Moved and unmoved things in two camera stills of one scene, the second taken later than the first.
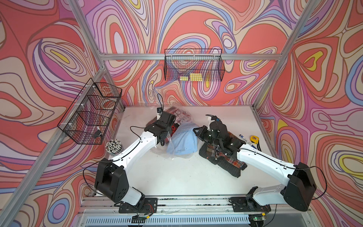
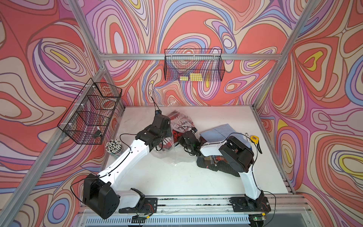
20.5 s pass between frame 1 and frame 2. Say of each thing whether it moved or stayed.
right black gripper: moved
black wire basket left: stayed
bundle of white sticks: stayed
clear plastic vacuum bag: moved
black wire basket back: stayed
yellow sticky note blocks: stayed
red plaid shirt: moved
